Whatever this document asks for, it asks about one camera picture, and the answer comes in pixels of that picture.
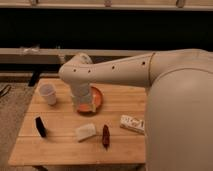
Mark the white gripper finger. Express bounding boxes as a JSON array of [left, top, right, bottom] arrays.
[[73, 103, 79, 110], [88, 103, 97, 113]]

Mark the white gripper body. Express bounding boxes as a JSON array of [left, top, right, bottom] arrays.
[[70, 83, 92, 105]]

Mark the black eraser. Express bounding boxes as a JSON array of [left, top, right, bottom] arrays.
[[36, 117, 46, 137]]

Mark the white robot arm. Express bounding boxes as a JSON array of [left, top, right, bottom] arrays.
[[59, 49, 213, 171]]

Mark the orange plate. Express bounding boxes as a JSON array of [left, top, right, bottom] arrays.
[[77, 86, 103, 114]]

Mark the dark red chili pepper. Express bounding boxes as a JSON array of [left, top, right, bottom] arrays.
[[102, 125, 110, 150]]

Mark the white plastic cup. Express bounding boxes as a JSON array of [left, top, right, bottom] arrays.
[[39, 84, 57, 105]]

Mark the wooden table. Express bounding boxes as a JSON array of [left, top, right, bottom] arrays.
[[9, 79, 146, 166]]

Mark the grey shelf rail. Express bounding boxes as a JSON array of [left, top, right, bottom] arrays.
[[0, 47, 149, 64]]

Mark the black cable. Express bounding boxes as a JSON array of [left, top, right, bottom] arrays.
[[0, 83, 12, 98]]

